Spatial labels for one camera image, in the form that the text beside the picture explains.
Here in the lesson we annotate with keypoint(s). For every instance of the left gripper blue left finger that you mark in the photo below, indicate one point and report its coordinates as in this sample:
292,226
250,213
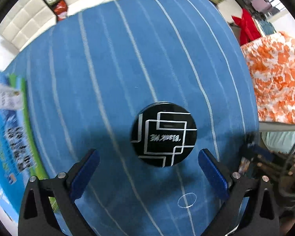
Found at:
36,216

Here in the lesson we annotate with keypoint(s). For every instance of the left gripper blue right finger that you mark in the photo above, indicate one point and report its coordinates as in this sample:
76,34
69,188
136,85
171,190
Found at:
248,205

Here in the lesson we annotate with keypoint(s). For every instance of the blue cardboard box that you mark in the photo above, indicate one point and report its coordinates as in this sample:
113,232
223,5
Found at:
22,151

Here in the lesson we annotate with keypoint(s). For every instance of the red plastic bag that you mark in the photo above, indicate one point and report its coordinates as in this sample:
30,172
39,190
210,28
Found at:
61,10

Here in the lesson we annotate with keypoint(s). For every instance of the left white padded chair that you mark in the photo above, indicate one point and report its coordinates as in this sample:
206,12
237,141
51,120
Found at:
25,21

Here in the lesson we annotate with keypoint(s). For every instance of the blue striped tablecloth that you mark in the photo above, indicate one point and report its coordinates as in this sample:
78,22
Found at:
90,75

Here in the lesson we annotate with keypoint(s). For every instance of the teal blanket pile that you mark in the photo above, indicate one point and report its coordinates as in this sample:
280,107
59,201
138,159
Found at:
279,141

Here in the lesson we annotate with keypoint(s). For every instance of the red cloth item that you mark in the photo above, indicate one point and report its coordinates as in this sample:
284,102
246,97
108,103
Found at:
248,29

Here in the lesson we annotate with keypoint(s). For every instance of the black patterned round compact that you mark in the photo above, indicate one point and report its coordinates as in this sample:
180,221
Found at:
163,134

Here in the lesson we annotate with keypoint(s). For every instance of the orange floral cushion chair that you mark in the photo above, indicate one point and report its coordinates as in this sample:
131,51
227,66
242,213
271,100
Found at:
271,63

